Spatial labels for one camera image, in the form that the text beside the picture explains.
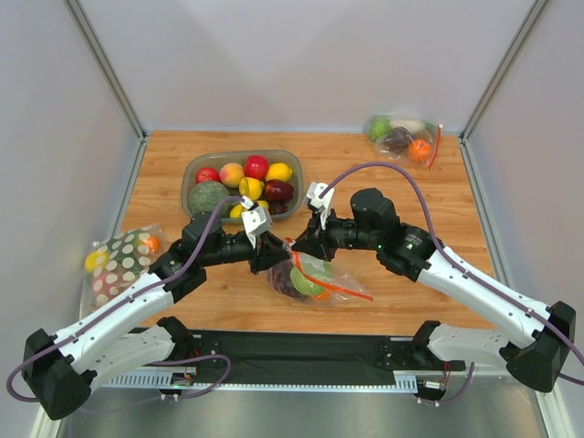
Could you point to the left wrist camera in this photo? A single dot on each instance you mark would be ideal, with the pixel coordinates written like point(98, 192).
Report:
point(256, 222)

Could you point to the left zip bag with food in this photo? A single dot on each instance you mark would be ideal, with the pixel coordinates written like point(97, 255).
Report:
point(117, 263)

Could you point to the fake dark plum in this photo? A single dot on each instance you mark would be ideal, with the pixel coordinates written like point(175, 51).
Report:
point(277, 208)

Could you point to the fake yellow banana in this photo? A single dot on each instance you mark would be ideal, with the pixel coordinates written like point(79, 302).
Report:
point(236, 211)

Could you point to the grey plastic fruit bowl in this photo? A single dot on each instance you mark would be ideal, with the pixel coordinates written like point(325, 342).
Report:
point(218, 160)

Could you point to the fake yellow pepper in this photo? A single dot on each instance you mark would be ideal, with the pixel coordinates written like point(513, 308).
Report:
point(251, 188)

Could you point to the fake red pomegranate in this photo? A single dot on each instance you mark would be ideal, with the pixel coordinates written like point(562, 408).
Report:
point(256, 166)

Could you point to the clear zip bag orange seal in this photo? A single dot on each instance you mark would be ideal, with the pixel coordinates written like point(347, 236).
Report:
point(343, 285)

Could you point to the fake peach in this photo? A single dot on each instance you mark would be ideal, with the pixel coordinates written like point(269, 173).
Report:
point(231, 174)

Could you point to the white slotted cable duct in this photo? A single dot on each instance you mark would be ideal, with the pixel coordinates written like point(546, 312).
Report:
point(378, 381)

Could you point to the fake green melon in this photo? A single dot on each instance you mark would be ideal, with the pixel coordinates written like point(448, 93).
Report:
point(204, 196)

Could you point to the fake purple grapes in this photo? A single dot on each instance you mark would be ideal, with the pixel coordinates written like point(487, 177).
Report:
point(282, 283)

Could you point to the far zip bag with food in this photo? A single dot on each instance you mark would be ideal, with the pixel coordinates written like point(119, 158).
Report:
point(405, 140)

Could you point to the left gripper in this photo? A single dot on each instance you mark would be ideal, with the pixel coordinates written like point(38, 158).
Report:
point(259, 251)

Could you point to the fake dark red apple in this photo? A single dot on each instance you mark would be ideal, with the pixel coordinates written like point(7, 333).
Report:
point(277, 191)

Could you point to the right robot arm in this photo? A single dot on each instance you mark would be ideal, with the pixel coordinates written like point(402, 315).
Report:
point(529, 337)

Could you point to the fake yellow lemon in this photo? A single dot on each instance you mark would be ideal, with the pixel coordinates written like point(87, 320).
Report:
point(279, 171)

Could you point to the fake green cabbage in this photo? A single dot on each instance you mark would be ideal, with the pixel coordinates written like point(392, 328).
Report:
point(309, 280)

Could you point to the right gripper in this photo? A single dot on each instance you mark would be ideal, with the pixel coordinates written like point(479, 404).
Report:
point(319, 238)

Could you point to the zip bag with food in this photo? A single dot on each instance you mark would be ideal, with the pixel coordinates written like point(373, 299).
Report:
point(117, 263)
point(405, 140)

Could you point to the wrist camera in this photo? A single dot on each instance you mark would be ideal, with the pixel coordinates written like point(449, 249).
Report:
point(319, 198)
point(256, 222)

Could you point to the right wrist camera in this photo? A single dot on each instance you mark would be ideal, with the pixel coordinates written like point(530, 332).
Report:
point(319, 198)

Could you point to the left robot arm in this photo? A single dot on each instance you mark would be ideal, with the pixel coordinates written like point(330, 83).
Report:
point(63, 369)

